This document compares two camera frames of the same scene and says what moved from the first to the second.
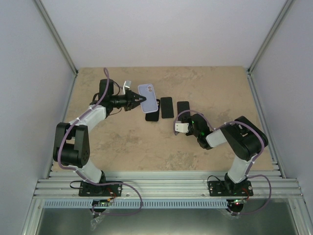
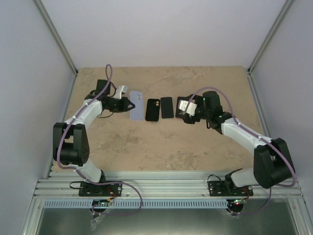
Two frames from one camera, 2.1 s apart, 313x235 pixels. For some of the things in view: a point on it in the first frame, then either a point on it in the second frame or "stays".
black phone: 167,107 stays
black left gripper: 129,95 → 125,102
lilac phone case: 150,105 → 137,113
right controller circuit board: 240,201 stays
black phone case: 153,116 stays
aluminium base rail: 167,184 stays
